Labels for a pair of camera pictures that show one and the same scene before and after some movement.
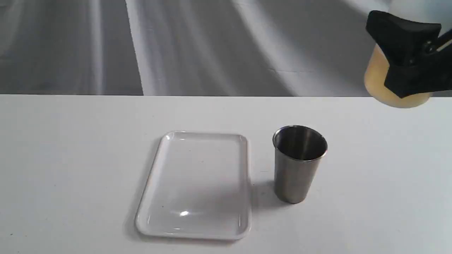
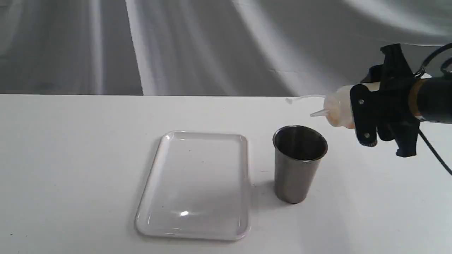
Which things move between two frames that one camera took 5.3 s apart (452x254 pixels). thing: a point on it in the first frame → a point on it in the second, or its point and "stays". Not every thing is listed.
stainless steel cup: x=298 y=150 stays
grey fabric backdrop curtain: x=184 y=47 stays
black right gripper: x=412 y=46 → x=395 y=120
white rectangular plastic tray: x=198 y=186 stays
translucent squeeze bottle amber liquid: x=438 y=12 → x=337 y=108
